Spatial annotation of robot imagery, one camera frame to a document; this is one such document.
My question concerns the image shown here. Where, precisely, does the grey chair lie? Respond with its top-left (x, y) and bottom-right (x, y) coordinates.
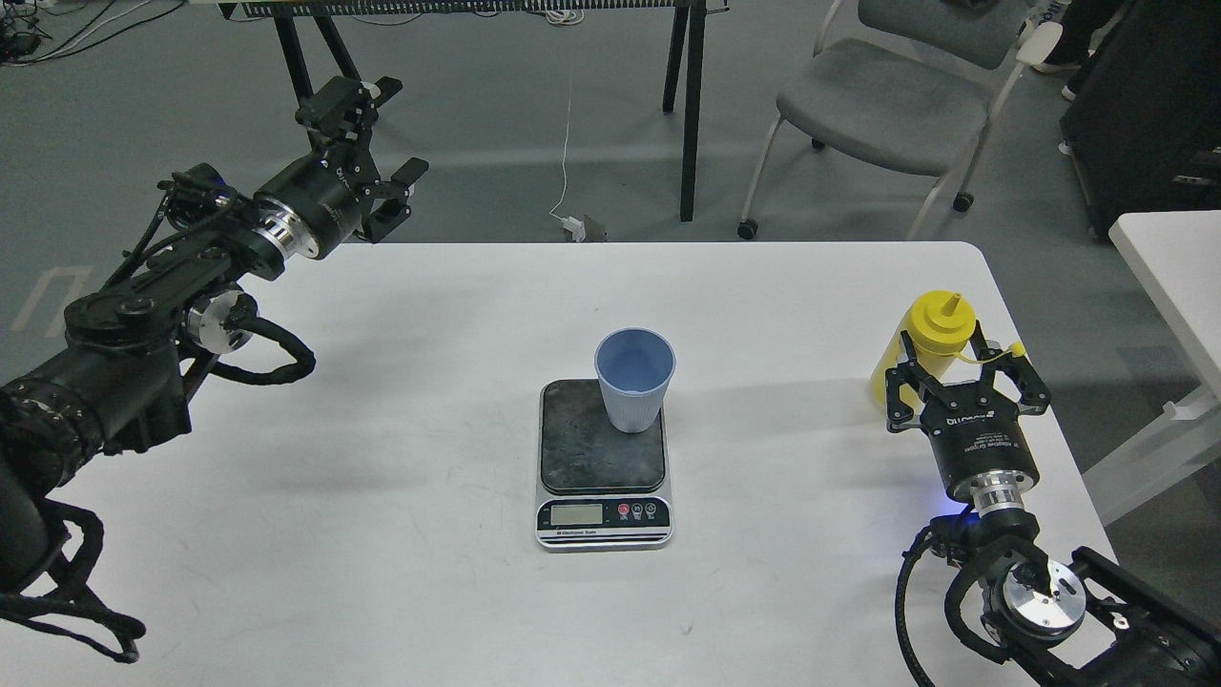
top-left (737, 1), bottom-right (1063, 239)

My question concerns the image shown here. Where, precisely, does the black table frame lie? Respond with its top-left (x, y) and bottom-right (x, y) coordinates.
top-left (217, 1), bottom-right (708, 223)

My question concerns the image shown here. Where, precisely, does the white cable with plug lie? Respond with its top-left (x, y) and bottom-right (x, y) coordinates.
top-left (548, 72), bottom-right (611, 243)

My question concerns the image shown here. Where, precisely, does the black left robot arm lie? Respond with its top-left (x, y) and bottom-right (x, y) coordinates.
top-left (2, 74), bottom-right (429, 664)

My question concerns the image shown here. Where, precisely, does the blue plastic cup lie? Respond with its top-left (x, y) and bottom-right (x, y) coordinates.
top-left (593, 327), bottom-right (676, 433)

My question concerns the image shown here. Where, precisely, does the floor cables top left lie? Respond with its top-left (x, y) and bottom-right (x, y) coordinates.
top-left (0, 0), bottom-right (187, 68)

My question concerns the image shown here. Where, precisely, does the yellow squeeze bottle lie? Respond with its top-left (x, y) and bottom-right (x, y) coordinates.
top-left (869, 290), bottom-right (978, 409)

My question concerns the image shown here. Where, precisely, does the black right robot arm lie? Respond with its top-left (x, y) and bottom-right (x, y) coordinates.
top-left (885, 329), bottom-right (1220, 686)

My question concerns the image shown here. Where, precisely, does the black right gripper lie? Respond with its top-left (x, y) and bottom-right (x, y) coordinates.
top-left (882, 321), bottom-right (1051, 506)

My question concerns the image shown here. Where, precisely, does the black cabinet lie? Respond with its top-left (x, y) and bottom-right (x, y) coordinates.
top-left (1061, 1), bottom-right (1220, 240)

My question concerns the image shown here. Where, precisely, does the digital kitchen scale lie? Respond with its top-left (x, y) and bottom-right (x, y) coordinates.
top-left (535, 379), bottom-right (674, 552)

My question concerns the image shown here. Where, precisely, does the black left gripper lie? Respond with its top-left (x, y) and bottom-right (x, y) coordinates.
top-left (256, 74), bottom-right (430, 260)

